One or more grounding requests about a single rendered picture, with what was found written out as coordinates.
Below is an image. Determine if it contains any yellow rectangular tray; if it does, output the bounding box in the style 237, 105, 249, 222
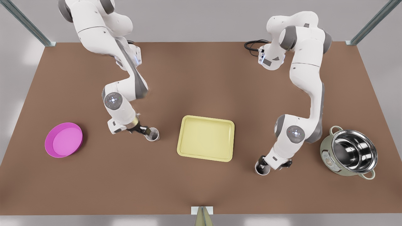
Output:
177, 115, 235, 163

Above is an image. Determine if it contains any silver frame post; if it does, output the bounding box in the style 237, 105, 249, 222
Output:
345, 0, 402, 46
191, 206, 214, 226
0, 0, 57, 47

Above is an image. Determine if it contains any steel pot with green handles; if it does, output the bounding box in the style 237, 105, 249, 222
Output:
320, 126, 378, 180

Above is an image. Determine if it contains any pink round bowl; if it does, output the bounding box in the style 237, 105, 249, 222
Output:
45, 122, 84, 158

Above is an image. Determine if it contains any white IKEA cup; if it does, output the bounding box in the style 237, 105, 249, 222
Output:
254, 161, 271, 176
145, 127, 160, 142

